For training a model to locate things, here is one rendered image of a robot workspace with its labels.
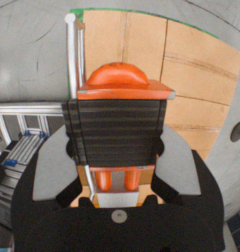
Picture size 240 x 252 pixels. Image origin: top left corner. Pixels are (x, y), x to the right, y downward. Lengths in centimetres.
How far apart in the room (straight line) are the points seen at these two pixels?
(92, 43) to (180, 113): 61
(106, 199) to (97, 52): 59
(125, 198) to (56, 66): 121
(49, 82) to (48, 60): 21
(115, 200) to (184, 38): 73
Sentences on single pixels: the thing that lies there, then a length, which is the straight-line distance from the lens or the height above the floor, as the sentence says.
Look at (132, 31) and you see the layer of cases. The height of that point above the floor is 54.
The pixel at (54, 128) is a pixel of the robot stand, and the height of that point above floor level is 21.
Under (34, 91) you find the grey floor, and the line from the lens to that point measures 145.
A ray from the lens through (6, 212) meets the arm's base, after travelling 67.
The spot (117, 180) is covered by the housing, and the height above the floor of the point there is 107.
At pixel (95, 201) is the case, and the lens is 53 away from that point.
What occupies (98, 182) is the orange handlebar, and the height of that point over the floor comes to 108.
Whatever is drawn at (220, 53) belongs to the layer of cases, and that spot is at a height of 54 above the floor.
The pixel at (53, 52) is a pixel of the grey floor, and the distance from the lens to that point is 130.
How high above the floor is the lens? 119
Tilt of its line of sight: 60 degrees down
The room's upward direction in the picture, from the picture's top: 175 degrees clockwise
